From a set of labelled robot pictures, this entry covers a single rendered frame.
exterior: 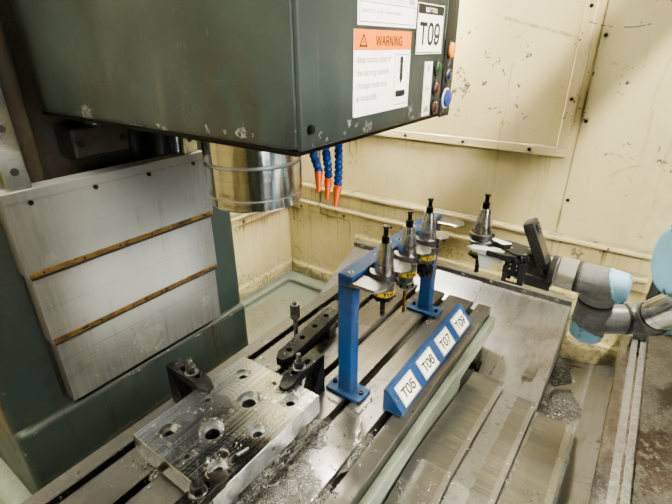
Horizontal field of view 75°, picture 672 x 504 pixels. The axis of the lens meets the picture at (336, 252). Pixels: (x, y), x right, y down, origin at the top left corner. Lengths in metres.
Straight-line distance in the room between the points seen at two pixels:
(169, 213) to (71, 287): 0.28
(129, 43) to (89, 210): 0.46
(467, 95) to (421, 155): 0.27
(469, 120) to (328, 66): 1.10
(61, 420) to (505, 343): 1.30
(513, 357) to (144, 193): 1.21
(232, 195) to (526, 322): 1.21
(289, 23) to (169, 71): 0.22
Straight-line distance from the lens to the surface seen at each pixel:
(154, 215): 1.18
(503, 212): 1.64
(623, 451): 1.32
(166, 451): 0.94
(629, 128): 1.53
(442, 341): 1.24
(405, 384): 1.08
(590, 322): 1.19
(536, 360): 1.58
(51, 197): 1.05
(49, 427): 1.29
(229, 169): 0.69
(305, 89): 0.52
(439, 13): 0.82
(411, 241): 1.01
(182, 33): 0.64
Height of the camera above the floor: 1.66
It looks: 25 degrees down
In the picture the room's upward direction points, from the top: straight up
